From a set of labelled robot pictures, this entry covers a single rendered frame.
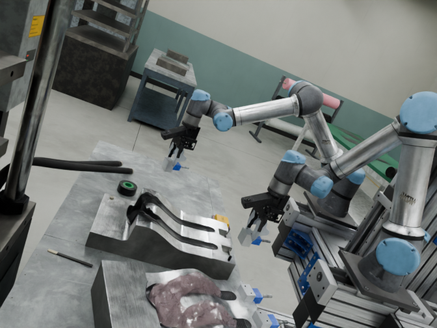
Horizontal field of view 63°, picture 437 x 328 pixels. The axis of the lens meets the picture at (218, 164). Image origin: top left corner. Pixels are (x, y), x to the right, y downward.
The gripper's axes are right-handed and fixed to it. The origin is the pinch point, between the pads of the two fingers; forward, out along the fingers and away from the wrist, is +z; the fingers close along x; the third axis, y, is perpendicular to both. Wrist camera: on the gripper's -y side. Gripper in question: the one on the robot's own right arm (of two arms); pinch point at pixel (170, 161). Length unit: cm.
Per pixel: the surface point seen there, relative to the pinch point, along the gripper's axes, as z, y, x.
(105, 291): 5, -45, -72
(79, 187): 15.1, -38.6, -7.2
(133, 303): 4, -40, -77
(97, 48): 23, 44, 349
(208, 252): 6, -5, -56
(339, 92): -40, 571, 410
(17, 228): 17, -61, -33
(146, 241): 7, -26, -50
